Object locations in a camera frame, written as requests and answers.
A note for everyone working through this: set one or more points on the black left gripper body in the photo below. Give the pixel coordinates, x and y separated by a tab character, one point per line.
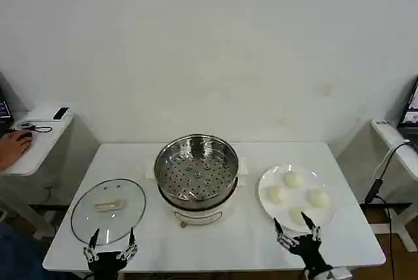
106	265

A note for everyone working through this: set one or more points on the person's leg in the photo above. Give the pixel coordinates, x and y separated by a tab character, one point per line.
16	254

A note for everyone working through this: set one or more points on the person's hand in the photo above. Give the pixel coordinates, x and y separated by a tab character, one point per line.
13	147

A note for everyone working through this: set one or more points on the white desk with label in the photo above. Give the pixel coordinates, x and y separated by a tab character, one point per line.
396	143

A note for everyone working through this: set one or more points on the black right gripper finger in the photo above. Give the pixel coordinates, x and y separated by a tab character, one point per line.
308	221
279	229

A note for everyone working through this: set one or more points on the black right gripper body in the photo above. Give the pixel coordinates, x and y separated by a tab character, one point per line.
310	254

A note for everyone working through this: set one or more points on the black and white phone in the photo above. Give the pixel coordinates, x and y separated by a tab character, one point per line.
61	113

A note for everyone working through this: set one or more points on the white steamed bun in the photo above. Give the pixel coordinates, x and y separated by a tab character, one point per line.
318	198
296	215
275	194
293	179

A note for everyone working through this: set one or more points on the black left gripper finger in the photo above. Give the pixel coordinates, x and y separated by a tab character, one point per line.
132	239
93	241

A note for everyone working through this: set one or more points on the small white table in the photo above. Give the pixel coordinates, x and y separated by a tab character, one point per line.
228	247

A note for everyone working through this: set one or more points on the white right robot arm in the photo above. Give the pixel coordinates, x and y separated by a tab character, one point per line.
339	275

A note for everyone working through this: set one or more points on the white round plate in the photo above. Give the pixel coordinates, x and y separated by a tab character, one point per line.
294	196

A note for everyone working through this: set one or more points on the white desk with rounded corners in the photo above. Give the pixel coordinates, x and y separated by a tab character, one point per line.
42	143

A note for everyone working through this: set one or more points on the white electric pot base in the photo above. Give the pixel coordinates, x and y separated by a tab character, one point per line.
196	216

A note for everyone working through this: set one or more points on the perforated steel steamer basket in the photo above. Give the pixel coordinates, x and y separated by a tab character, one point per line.
196	162

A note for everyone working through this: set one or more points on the round glass lid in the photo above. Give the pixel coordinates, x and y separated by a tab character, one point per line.
107	205

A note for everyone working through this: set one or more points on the laptop with dark screen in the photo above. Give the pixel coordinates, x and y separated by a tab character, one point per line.
412	103

